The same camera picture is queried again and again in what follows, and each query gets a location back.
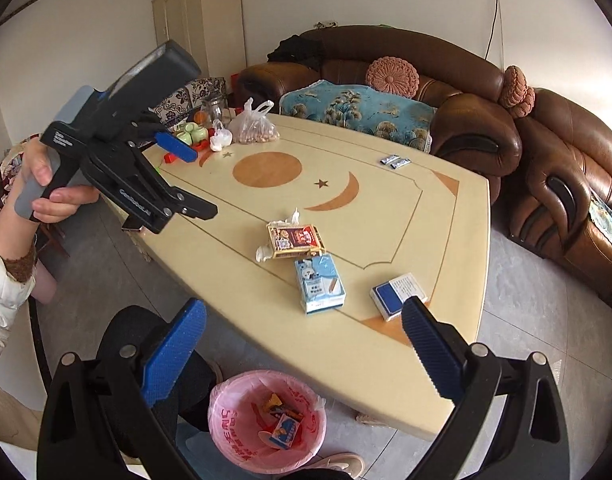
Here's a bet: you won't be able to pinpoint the white tissue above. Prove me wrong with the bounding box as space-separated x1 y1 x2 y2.
255 208 300 262

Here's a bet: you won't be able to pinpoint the yellow red snack box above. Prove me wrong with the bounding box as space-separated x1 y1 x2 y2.
288 224 326 259

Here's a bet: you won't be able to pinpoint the light blue milk carton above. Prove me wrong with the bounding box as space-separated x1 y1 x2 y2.
294 254 346 314

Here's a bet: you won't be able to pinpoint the blue cartoon small carton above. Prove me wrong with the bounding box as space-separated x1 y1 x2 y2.
268 414 300 450

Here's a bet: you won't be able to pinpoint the blue white medicine box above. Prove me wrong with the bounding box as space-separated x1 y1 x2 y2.
370 273 428 322

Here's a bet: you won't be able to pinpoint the red paper cup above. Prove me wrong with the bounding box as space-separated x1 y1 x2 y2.
258 431 272 448

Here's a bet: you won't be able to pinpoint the yellow snack wrapper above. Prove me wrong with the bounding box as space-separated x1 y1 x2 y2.
262 393 304 422

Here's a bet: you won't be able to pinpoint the cream sleeve forearm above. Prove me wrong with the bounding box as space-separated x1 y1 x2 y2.
0 177 37 356

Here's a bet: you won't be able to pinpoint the pink lined trash bin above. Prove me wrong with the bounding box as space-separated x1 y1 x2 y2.
208 370 327 474

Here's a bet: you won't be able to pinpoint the person's left hand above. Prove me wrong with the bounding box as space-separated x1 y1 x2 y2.
21 138 100 223

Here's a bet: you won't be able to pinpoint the green cups on red tray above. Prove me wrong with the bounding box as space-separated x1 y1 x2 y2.
164 122 210 164

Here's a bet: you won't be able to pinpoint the small white knotted bag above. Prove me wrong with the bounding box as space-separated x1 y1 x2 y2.
210 119 233 152

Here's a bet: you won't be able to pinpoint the glass jar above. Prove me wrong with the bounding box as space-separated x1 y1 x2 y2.
203 90 230 126

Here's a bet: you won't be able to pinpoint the white plastic bag of nuts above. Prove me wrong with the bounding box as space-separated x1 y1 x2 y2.
228 98 280 144

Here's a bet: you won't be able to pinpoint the cream wooden cabinet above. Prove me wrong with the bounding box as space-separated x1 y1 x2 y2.
152 0 248 91

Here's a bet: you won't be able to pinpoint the small foil packets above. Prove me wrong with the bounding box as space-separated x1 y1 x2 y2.
380 154 411 170

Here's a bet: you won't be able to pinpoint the blue armchair seat cover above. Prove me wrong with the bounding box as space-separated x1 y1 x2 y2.
589 192 612 245

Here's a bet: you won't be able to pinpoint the round pink cushion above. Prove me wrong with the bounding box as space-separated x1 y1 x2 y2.
366 56 420 99
498 65 536 118

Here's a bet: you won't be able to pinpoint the brown leather armchair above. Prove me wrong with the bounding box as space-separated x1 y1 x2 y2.
504 89 612 308

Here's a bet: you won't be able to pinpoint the blue floral sofa cover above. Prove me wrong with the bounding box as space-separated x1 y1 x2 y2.
278 79 436 153

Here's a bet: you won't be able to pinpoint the brown leather long sofa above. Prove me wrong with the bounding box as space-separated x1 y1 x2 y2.
236 25 522 200

